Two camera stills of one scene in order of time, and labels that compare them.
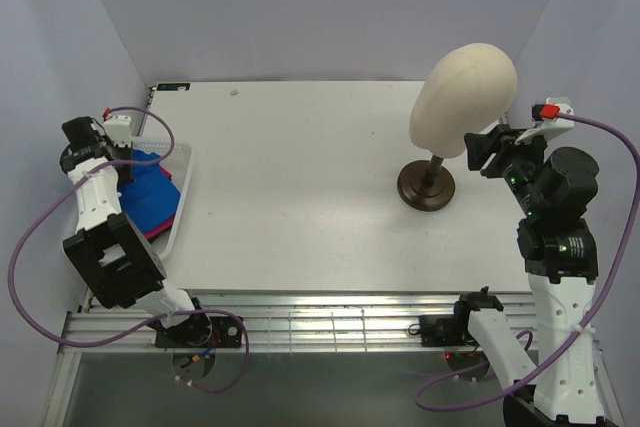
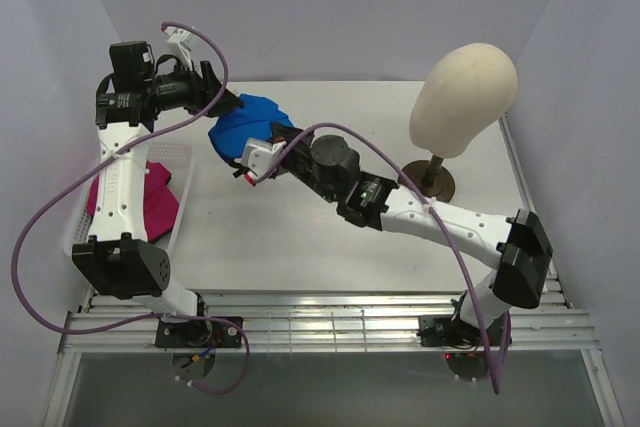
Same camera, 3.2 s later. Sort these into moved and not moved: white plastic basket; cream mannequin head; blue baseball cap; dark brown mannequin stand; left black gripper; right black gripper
Moved: blue baseball cap; right black gripper; left black gripper
Not moved: dark brown mannequin stand; cream mannequin head; white plastic basket
